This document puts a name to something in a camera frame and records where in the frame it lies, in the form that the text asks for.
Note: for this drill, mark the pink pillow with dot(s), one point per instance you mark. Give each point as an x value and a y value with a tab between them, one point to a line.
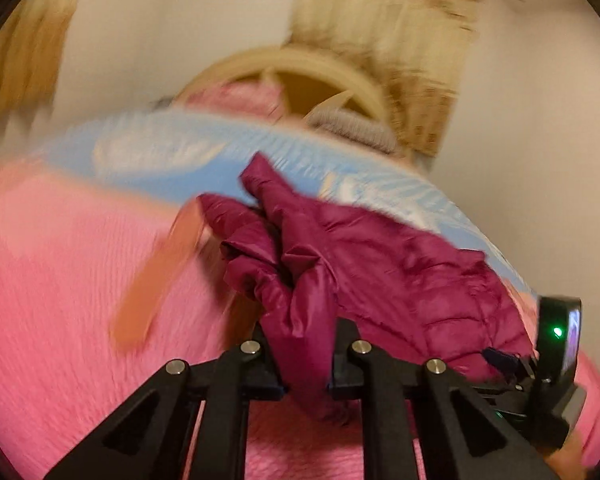
230	100

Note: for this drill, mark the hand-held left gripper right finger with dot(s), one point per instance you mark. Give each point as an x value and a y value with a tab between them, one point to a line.
345	360

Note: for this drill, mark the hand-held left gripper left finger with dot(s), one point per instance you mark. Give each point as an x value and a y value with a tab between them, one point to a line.
260	377

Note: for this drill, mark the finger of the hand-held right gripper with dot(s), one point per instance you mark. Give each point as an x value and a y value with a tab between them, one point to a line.
502	359

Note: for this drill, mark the magenta puffer jacket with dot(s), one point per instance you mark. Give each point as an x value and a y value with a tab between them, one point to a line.
380	270

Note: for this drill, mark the grey striped pillow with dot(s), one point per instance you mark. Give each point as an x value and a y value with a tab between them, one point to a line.
355	127

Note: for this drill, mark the beige patterned curtain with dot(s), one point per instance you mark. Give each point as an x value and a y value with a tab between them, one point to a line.
15	50
405	35

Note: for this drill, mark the cream wooden headboard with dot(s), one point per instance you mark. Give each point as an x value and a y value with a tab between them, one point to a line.
240	62

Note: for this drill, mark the blue and pink printed blanket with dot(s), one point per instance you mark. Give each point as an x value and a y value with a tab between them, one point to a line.
55	260

